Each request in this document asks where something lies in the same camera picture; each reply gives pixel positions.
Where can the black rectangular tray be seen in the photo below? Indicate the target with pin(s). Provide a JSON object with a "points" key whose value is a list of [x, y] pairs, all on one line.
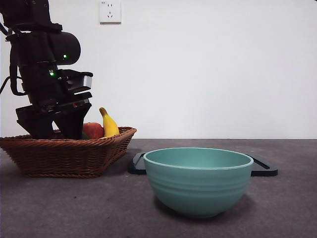
{"points": [[136, 168]]}

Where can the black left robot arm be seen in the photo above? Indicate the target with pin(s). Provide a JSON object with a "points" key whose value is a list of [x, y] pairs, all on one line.
{"points": [[32, 47]]}

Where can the red yellow apple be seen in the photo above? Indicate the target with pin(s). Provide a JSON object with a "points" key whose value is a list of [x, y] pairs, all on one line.
{"points": [[93, 130]]}

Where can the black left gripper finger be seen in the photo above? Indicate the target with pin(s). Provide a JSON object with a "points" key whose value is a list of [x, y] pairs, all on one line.
{"points": [[70, 124], [34, 124]]}

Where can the pale grey camera box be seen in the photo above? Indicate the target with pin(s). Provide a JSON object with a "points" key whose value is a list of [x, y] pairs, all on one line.
{"points": [[81, 80]]}

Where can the teal ribbed bowl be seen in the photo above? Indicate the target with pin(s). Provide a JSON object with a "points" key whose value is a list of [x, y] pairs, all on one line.
{"points": [[198, 188]]}

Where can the white wall socket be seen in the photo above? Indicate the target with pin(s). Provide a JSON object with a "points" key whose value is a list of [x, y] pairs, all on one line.
{"points": [[110, 12]]}

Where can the yellow banana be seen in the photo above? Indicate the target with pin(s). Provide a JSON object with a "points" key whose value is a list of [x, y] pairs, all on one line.
{"points": [[110, 126]]}

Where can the brown wicker basket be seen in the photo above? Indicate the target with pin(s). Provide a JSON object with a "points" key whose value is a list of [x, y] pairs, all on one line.
{"points": [[62, 158]]}

